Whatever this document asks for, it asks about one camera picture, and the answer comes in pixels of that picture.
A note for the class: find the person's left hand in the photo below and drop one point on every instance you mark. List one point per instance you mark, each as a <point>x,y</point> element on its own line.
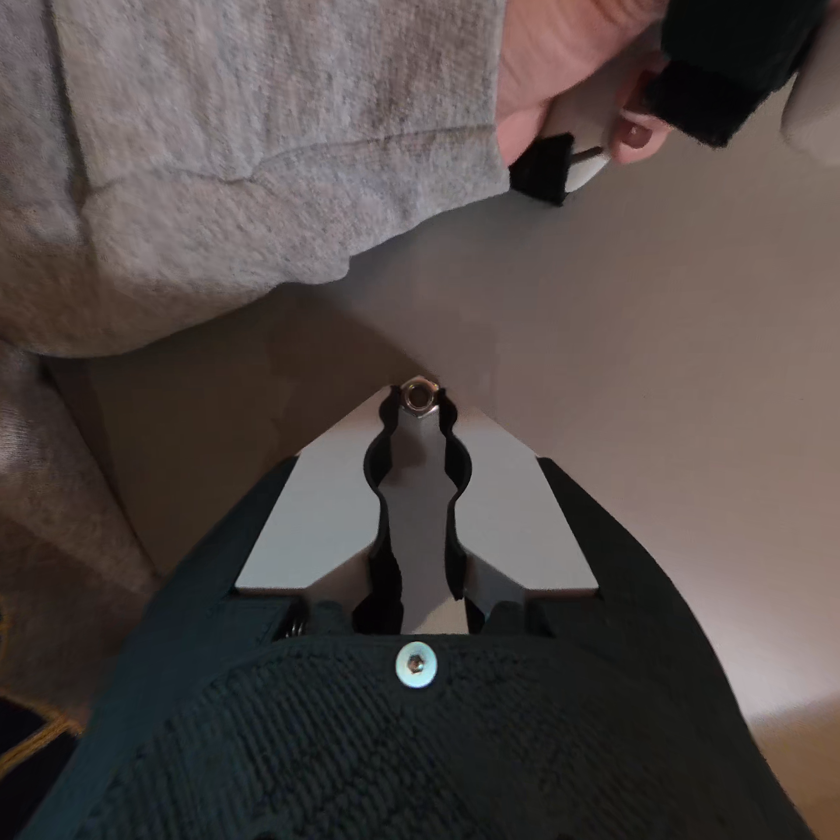
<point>564,46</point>

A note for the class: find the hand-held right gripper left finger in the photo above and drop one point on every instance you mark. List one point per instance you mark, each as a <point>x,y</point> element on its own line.
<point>308,525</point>

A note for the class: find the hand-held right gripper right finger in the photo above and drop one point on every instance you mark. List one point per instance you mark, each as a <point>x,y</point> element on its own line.
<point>525,525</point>

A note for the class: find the steel hex nut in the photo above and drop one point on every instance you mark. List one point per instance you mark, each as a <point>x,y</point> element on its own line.
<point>420,411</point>

